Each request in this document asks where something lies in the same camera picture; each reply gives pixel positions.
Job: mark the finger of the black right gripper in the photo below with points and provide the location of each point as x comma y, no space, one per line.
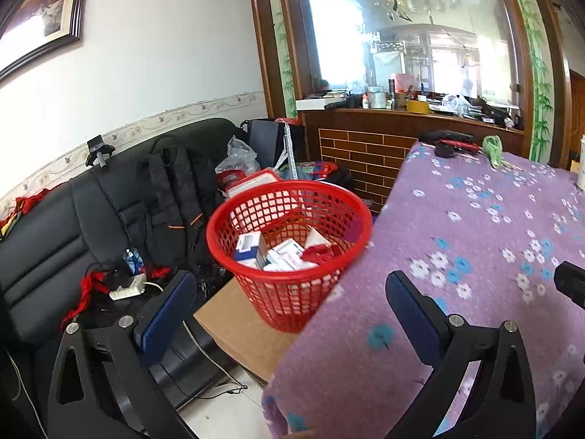
569,279

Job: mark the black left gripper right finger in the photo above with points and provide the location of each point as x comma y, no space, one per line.
501,403

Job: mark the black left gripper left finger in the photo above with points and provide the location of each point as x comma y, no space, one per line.
82,403

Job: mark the white medicine box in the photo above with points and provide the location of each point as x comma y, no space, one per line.
286,256

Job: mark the red wrapper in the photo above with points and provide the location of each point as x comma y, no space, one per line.
321,254

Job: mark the white cartoon paper cup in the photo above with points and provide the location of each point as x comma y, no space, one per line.
580,182

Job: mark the purple floral tablecloth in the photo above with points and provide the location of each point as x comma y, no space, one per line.
482,243

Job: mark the white power strip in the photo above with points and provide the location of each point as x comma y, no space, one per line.
135,288

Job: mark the cardboard box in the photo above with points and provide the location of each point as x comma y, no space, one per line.
237,329

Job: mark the green cloth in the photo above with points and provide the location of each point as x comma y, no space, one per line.
493,149

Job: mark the black leather sofa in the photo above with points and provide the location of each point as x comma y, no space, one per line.
58,265

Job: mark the black and red tool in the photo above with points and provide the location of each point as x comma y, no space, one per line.
447,144

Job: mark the black backpack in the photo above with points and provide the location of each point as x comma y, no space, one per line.
179,193

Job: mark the red plastic mesh basket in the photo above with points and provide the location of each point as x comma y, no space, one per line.
245,227

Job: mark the brick pattern wooden counter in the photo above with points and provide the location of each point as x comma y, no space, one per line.
372,144

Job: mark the clear plastic bag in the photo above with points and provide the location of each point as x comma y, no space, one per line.
241,161

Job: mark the red framed white board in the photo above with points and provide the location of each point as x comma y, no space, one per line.
265,176

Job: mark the black shopping bag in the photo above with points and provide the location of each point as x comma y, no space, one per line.
266,138

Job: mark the black wall clip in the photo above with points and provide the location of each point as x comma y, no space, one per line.
98,152

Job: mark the framed wall picture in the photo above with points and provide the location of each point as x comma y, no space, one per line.
38,27

